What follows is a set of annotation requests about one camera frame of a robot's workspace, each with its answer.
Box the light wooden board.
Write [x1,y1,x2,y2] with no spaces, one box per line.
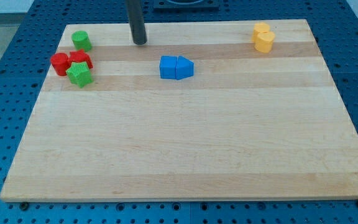
[0,19,358,202]

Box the blue pentagon block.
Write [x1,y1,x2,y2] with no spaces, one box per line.
[175,55,194,80]

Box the blue cube block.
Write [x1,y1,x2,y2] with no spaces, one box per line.
[159,55,177,79]

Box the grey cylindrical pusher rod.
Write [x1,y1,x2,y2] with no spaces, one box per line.
[125,0,147,45]

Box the green star block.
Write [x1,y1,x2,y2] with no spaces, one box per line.
[66,62,93,88]

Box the yellow heart block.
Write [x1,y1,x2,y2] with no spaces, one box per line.
[254,31,275,53]

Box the red star block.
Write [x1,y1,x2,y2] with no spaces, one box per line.
[68,49,93,69]

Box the green cylinder block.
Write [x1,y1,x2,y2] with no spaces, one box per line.
[71,30,92,52]

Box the red cylinder block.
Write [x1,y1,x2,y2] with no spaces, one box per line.
[50,53,70,76]

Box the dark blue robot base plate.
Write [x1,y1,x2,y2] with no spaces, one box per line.
[152,0,221,12]

